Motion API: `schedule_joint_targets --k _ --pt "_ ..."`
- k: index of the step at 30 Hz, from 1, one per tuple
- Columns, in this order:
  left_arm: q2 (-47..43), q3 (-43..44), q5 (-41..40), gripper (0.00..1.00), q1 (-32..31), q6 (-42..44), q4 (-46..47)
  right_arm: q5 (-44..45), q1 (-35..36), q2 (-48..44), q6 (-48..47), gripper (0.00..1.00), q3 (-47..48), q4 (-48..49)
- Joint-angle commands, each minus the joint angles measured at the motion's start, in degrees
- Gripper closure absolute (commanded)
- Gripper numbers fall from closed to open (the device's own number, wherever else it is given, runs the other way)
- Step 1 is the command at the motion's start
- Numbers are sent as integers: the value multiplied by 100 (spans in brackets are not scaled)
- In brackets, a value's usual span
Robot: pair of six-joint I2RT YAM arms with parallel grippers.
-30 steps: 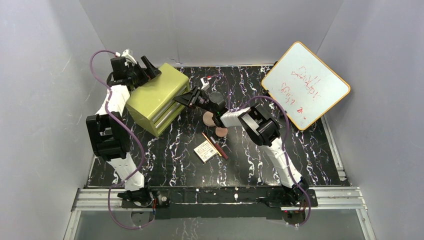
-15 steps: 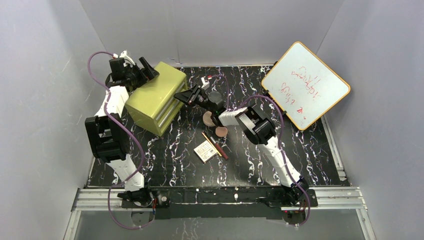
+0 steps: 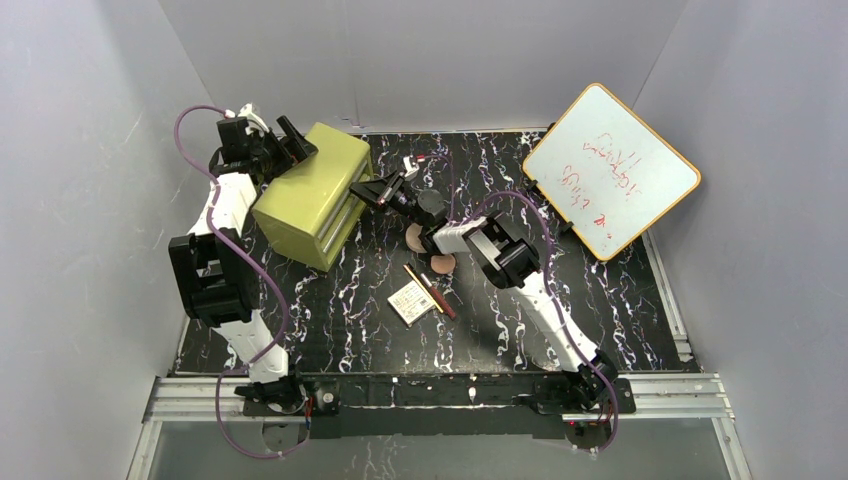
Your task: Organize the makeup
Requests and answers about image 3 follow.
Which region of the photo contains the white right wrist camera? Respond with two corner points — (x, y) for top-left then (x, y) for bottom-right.
(403, 156), (421, 181)

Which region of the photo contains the gold black makeup pencil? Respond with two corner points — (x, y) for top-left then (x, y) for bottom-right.
(403, 263), (445, 315)

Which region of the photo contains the large round pink compact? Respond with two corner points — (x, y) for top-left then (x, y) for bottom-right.
(405, 223), (427, 254)

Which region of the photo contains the white whiteboard orange frame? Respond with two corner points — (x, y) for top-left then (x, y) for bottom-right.
(522, 83), (702, 261)

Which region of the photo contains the white eyeshadow palette box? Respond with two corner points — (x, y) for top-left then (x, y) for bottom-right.
(388, 281), (435, 327)

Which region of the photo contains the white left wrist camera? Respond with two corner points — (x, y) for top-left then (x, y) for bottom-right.
(224, 102), (271, 136)

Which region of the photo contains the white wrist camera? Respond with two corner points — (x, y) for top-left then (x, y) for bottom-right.
(224, 102), (271, 136)
(403, 156), (421, 181)

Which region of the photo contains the small round pink compact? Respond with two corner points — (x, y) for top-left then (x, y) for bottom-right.
(430, 254), (457, 275)

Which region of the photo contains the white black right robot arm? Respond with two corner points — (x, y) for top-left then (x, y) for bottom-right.
(349, 172), (621, 416)

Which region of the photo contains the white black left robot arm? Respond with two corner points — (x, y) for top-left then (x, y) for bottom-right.
(168, 105), (318, 415)

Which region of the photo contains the olive green drawer box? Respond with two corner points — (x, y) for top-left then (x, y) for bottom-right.
(252, 122), (373, 272)

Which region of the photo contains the aluminium frame rail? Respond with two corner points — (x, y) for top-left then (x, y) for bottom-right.
(129, 221), (748, 479)

